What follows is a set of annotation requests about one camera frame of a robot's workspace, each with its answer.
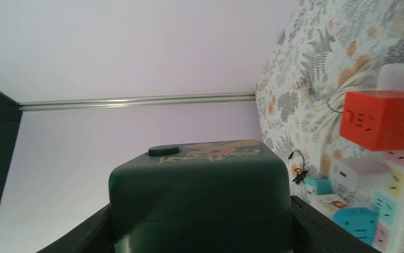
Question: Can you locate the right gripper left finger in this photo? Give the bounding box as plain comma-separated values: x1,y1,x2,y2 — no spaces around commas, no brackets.
39,205,115,253

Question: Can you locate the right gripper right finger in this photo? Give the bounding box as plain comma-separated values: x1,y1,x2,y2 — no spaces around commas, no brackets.
291,196,379,253

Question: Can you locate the white tiger cube socket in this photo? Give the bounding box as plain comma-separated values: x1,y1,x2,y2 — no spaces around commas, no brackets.
310,194,349,219

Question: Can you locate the cyan cube socket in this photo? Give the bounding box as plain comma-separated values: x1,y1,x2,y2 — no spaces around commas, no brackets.
332,207,378,245

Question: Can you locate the white cube plug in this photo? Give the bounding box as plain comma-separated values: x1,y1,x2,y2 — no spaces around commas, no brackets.
330,158,393,193

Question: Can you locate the white multicolour power strip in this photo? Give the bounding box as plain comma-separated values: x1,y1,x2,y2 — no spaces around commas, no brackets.
334,63,404,252

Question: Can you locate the dark green cube socket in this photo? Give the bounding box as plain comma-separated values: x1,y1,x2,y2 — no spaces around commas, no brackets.
109,140,292,252

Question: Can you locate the red cube socket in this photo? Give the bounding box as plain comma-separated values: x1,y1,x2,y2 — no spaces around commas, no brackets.
339,90,404,151

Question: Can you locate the teal power strip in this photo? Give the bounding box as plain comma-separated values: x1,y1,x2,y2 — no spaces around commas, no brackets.
304,177,333,203

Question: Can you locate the floral table mat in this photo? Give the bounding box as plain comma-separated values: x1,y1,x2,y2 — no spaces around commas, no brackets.
256,1,404,205

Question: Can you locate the black thin cable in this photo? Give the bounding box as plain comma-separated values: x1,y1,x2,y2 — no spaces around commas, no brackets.
287,149,309,184

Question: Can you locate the white coiled power cord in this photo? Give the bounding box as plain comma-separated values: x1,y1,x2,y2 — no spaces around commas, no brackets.
308,59,381,137

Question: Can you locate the aluminium rail frame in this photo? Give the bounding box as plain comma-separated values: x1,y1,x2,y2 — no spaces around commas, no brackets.
20,92,255,111

